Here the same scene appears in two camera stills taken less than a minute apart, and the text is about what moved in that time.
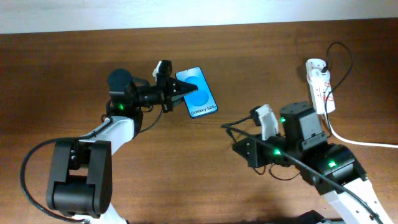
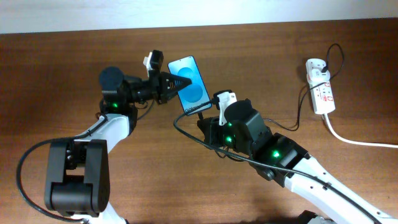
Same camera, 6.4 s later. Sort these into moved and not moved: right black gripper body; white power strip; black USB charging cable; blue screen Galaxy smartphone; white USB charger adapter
Moved: right black gripper body; black USB charging cable; blue screen Galaxy smartphone
Not moved: white power strip; white USB charger adapter
